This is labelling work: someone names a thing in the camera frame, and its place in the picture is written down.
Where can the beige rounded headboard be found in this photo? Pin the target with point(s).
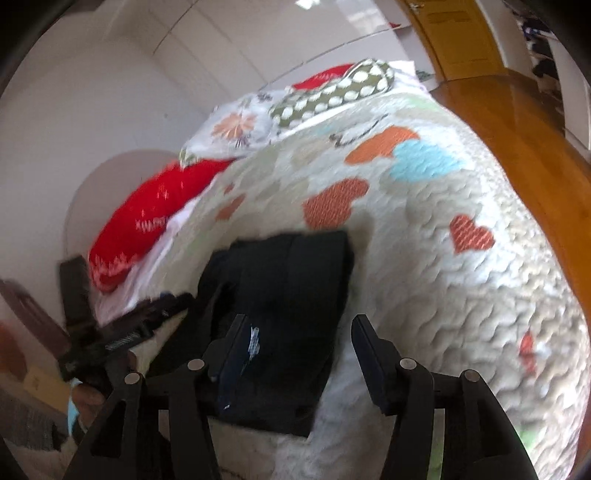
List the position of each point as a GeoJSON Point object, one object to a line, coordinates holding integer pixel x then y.
{"type": "Point", "coordinates": [106, 184]}

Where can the glossy white wardrobe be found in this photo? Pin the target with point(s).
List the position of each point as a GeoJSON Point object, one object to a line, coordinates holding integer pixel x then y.
{"type": "Point", "coordinates": [277, 37]}

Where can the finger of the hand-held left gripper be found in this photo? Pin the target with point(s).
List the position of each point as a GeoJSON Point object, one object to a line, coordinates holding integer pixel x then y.
{"type": "Point", "coordinates": [161, 307]}

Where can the black pants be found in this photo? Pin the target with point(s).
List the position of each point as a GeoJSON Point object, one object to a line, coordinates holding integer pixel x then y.
{"type": "Point", "coordinates": [295, 295]}

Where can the dark brown wooden furniture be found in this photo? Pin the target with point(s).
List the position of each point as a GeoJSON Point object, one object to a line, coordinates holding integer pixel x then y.
{"type": "Point", "coordinates": [37, 318]}

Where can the person's left hand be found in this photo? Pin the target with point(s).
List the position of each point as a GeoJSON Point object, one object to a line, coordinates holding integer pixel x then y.
{"type": "Point", "coordinates": [90, 397]}

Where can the beige shelf unit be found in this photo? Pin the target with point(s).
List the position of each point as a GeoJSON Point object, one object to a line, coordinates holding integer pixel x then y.
{"type": "Point", "coordinates": [575, 101]}

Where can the red printed pillow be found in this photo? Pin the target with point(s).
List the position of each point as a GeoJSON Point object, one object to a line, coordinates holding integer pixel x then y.
{"type": "Point", "coordinates": [138, 221]}

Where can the shoe rack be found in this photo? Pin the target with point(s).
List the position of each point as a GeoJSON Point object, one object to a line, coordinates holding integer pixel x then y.
{"type": "Point", "coordinates": [540, 64]}

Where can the wooden door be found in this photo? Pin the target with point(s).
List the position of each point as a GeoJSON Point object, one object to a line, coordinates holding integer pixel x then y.
{"type": "Point", "coordinates": [457, 37]}

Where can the white floral pillow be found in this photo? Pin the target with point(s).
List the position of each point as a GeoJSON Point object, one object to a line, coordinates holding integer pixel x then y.
{"type": "Point", "coordinates": [235, 127]}

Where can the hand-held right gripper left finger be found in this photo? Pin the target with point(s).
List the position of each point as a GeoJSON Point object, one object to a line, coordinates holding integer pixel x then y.
{"type": "Point", "coordinates": [235, 364]}

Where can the heart patterned quilt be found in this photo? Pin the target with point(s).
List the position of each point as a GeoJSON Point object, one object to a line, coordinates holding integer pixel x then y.
{"type": "Point", "coordinates": [438, 300]}

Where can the white bed sheet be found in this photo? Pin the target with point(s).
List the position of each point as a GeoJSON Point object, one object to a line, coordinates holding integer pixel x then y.
{"type": "Point", "coordinates": [152, 267]}

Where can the green dotted pillow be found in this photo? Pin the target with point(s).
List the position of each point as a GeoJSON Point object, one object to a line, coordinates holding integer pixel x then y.
{"type": "Point", "coordinates": [332, 92]}

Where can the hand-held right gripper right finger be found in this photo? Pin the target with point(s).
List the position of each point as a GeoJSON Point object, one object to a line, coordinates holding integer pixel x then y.
{"type": "Point", "coordinates": [369, 360]}

